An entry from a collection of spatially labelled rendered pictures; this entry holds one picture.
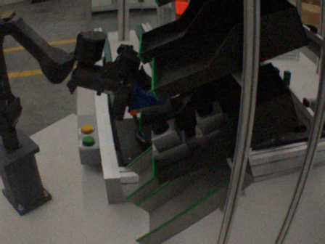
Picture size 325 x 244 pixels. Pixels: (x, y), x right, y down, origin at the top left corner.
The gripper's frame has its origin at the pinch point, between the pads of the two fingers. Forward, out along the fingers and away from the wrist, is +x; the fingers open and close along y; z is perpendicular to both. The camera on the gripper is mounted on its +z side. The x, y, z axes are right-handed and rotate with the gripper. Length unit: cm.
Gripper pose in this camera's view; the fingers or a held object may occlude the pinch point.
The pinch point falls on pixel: (150, 91)
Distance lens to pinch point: 86.3
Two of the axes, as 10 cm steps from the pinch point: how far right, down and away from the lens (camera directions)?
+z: 2.5, -7.9, -5.6
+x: 9.6, 2.6, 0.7
